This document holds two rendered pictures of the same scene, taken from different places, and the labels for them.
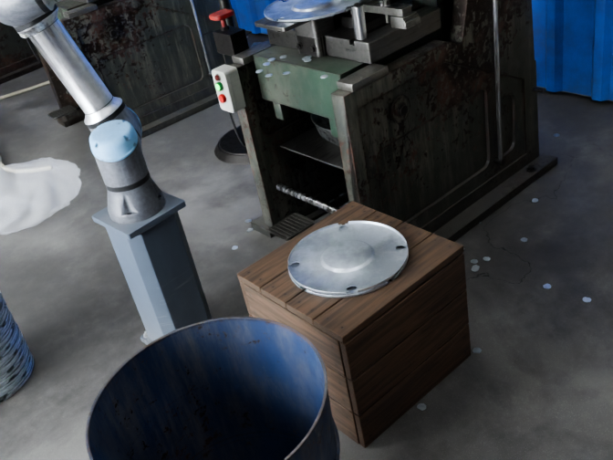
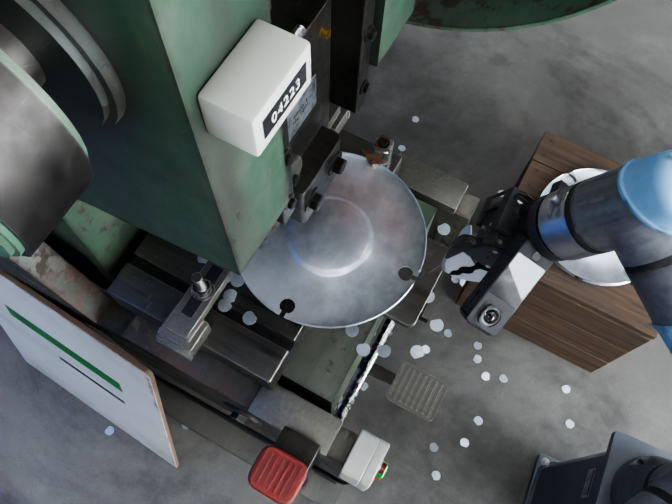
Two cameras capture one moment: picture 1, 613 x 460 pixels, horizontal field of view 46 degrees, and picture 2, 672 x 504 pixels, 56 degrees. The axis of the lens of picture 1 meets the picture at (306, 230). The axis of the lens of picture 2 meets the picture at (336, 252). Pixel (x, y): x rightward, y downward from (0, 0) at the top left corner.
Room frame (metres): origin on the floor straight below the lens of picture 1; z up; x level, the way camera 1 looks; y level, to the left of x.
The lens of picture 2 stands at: (2.24, 0.19, 1.64)
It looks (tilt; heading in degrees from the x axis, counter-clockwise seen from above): 67 degrees down; 241
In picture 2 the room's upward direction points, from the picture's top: 3 degrees clockwise
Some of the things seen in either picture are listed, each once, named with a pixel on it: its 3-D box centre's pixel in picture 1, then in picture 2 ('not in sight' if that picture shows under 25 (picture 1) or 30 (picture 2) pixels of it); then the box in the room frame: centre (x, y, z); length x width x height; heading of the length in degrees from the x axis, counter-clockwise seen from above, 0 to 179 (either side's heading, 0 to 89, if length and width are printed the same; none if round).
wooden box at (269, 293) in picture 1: (358, 315); (569, 256); (1.40, -0.08, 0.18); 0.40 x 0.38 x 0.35; 125
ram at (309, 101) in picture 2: not in sight; (267, 109); (2.11, -0.22, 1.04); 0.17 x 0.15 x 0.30; 125
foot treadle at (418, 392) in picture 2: (345, 198); (329, 346); (2.05, -0.15, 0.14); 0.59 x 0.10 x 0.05; 125
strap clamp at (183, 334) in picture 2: not in sight; (199, 294); (2.27, -0.16, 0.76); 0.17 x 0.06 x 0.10; 35
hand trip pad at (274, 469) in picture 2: (223, 24); (279, 476); (2.27, 0.12, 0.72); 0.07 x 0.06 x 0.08; 125
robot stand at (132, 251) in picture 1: (161, 275); (601, 503); (1.69, 0.43, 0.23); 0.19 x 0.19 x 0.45; 39
